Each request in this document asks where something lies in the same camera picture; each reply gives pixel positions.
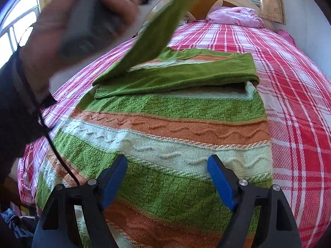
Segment green orange striped knit sweater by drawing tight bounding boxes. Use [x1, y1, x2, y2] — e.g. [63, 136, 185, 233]
[35, 0, 272, 247]

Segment person left hand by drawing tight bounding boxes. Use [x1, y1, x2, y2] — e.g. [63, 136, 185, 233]
[20, 0, 141, 94]

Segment side window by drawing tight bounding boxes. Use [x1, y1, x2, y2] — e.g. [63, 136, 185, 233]
[0, 0, 39, 67]

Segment cream wooden headboard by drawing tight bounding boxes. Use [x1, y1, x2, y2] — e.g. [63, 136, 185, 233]
[187, 0, 275, 31]

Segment red white plaid bedsheet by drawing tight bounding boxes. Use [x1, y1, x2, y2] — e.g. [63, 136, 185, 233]
[17, 22, 330, 247]

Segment pink pillow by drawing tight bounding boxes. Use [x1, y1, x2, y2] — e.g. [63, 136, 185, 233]
[206, 7, 264, 29]

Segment back right beige curtain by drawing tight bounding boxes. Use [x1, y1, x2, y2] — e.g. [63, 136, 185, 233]
[260, 0, 285, 25]

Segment pink cloth beside bed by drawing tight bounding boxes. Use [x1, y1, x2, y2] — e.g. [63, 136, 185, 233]
[277, 29, 296, 46]

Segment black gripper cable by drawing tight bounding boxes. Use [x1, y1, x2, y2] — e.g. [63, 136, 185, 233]
[14, 49, 81, 187]

